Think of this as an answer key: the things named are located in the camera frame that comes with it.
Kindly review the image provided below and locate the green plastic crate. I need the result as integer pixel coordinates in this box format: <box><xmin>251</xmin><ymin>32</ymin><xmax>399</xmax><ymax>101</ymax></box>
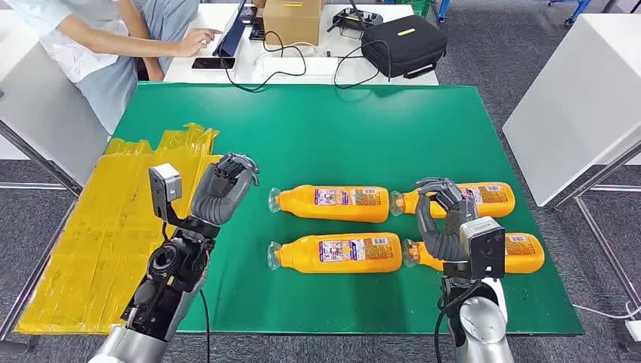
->
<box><xmin>384</xmin><ymin>0</ymin><xmax>432</xmax><ymax>18</ymax></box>

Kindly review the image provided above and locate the dark blue laptop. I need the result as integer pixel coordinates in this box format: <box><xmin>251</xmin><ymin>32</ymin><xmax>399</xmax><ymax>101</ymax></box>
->
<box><xmin>212</xmin><ymin>0</ymin><xmax>249</xmax><ymax>58</ymax></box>

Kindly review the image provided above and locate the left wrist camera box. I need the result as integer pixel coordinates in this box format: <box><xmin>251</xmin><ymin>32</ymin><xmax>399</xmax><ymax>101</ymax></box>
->
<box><xmin>148</xmin><ymin>163</ymin><xmax>183</xmax><ymax>224</ymax></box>

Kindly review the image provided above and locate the white table with metal legs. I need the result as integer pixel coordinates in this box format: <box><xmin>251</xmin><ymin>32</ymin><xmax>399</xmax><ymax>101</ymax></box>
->
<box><xmin>0</xmin><ymin>10</ymin><xmax>111</xmax><ymax>197</ymax></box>
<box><xmin>502</xmin><ymin>13</ymin><xmax>641</xmax><ymax>314</ymax></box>

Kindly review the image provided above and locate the yellow plastic sheet stack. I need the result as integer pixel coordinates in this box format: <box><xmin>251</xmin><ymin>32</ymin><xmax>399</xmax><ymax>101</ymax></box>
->
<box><xmin>14</xmin><ymin>123</ymin><xmax>224</xmax><ymax>336</ymax></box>

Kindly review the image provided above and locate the blue metal shelf rack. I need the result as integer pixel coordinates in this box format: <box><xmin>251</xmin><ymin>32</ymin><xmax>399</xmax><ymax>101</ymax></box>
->
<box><xmin>437</xmin><ymin>0</ymin><xmax>593</xmax><ymax>27</ymax></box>

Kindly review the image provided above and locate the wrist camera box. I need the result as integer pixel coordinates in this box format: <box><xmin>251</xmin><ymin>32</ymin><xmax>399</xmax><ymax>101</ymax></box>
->
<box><xmin>443</xmin><ymin>216</ymin><xmax>506</xmax><ymax>281</ymax></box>
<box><xmin>148</xmin><ymin>163</ymin><xmax>183</xmax><ymax>224</ymax></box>

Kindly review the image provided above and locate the person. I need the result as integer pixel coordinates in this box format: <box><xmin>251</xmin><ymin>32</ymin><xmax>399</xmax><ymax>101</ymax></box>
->
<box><xmin>0</xmin><ymin>0</ymin><xmax>224</xmax><ymax>137</ymax></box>

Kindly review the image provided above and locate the green table mat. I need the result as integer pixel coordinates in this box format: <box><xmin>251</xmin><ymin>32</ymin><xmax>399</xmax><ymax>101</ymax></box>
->
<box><xmin>107</xmin><ymin>81</ymin><xmax>585</xmax><ymax>337</ymax></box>

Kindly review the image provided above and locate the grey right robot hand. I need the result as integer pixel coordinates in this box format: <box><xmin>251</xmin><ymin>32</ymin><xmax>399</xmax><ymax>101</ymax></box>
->
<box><xmin>414</xmin><ymin>176</ymin><xmax>479</xmax><ymax>234</ymax></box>

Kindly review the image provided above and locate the black carrying case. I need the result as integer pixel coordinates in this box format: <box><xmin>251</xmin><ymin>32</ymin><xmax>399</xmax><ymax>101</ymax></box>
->
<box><xmin>360</xmin><ymin>14</ymin><xmax>448</xmax><ymax>80</ymax></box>

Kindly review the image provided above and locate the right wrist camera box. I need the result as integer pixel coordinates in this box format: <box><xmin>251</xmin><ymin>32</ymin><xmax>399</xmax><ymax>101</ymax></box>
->
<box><xmin>443</xmin><ymin>216</ymin><xmax>506</xmax><ymax>281</ymax></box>

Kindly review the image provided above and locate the black remote controller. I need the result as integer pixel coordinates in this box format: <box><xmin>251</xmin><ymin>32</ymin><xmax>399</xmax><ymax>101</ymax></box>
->
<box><xmin>327</xmin><ymin>0</ymin><xmax>384</xmax><ymax>40</ymax></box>

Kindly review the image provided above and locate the black cable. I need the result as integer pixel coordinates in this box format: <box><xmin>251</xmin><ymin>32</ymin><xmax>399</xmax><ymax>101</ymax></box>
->
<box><xmin>220</xmin><ymin>30</ymin><xmax>308</xmax><ymax>94</ymax></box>
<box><xmin>333</xmin><ymin>39</ymin><xmax>392</xmax><ymax>90</ymax></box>

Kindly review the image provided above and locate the orange plastic bottle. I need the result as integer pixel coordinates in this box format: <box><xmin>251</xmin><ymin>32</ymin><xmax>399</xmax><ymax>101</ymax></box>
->
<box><xmin>402</xmin><ymin>232</ymin><xmax>546</xmax><ymax>275</ymax></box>
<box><xmin>389</xmin><ymin>181</ymin><xmax>516</xmax><ymax>219</ymax></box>
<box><xmin>268</xmin><ymin>185</ymin><xmax>391</xmax><ymax>224</ymax></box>
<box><xmin>267</xmin><ymin>232</ymin><xmax>403</xmax><ymax>275</ymax></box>

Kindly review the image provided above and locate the white cable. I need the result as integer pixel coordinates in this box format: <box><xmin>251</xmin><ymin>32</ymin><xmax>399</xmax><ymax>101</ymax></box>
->
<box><xmin>572</xmin><ymin>302</ymin><xmax>641</xmax><ymax>321</ymax></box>

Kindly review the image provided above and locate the white desk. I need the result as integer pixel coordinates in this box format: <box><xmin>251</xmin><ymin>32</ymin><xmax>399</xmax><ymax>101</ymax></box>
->
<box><xmin>164</xmin><ymin>2</ymin><xmax>440</xmax><ymax>86</ymax></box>

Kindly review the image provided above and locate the brown cardboard box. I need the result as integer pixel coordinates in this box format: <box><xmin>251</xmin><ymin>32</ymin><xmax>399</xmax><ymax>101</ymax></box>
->
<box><xmin>262</xmin><ymin>0</ymin><xmax>326</xmax><ymax>47</ymax></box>

